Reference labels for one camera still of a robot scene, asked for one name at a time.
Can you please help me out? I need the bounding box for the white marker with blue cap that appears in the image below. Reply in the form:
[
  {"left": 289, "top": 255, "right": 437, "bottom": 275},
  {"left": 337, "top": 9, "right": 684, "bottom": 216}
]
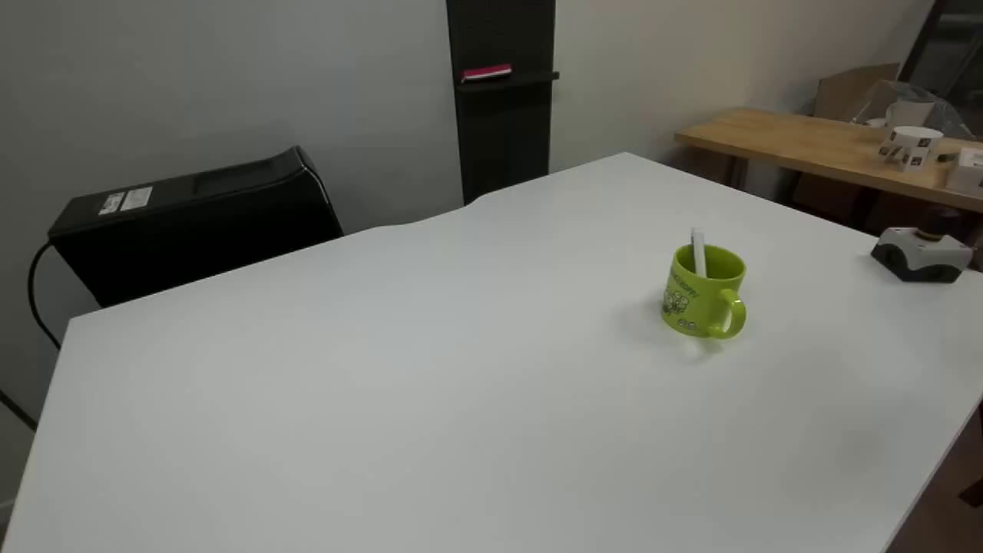
[{"left": 691, "top": 227, "right": 707, "bottom": 275}]

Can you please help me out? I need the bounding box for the white cup on side table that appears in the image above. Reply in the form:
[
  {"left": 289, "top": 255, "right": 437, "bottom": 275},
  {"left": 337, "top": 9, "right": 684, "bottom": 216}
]
[{"left": 878, "top": 126, "right": 945, "bottom": 168}]

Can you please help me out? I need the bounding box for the black shelf column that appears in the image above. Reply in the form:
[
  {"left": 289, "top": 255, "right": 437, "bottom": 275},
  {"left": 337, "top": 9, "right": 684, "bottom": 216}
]
[{"left": 446, "top": 0, "right": 556, "bottom": 202}]

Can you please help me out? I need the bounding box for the pink book on shelf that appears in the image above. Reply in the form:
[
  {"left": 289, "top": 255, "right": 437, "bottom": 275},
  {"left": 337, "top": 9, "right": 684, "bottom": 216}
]
[{"left": 461, "top": 63, "right": 513, "bottom": 84}]

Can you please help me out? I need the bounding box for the green ceramic mug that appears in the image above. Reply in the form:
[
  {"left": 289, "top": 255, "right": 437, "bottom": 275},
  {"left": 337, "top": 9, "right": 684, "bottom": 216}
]
[{"left": 662, "top": 246, "right": 747, "bottom": 339}]

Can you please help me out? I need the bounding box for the black computer tower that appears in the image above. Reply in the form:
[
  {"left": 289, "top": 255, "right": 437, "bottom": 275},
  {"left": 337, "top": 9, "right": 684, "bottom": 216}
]
[{"left": 49, "top": 147, "right": 340, "bottom": 306}]

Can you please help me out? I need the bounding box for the wooden side table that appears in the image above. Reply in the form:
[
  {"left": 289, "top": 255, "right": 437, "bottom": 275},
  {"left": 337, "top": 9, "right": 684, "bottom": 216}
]
[{"left": 675, "top": 107, "right": 983, "bottom": 216}]

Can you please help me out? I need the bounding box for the cardboard box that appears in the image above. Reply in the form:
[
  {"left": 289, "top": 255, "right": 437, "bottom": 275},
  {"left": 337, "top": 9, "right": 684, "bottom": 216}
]
[{"left": 813, "top": 63, "right": 897, "bottom": 120}]

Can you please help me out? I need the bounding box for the black and white button box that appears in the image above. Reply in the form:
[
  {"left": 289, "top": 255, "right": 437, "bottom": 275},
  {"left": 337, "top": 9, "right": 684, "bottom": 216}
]
[{"left": 872, "top": 227, "right": 975, "bottom": 282}]

